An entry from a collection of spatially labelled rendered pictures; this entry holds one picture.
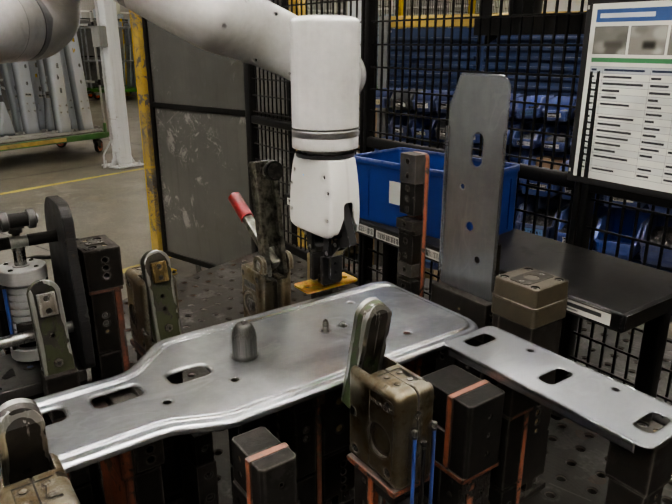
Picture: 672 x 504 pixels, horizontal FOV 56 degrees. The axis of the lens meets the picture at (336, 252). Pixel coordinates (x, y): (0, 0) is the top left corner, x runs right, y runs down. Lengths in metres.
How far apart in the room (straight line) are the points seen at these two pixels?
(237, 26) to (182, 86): 2.79
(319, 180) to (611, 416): 0.42
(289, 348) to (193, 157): 2.82
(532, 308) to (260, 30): 0.52
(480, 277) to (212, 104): 2.58
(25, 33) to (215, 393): 0.53
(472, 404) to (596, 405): 0.14
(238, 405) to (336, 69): 0.40
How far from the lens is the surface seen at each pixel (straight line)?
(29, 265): 0.92
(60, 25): 1.01
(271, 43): 0.87
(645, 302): 1.00
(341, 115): 0.77
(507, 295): 0.94
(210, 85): 3.42
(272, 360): 0.81
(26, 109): 8.81
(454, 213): 1.02
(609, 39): 1.18
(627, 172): 1.16
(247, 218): 1.01
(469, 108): 0.98
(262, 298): 0.97
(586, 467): 1.20
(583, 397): 0.78
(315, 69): 0.76
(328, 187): 0.77
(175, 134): 3.70
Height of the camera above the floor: 1.38
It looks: 18 degrees down
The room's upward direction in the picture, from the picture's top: straight up
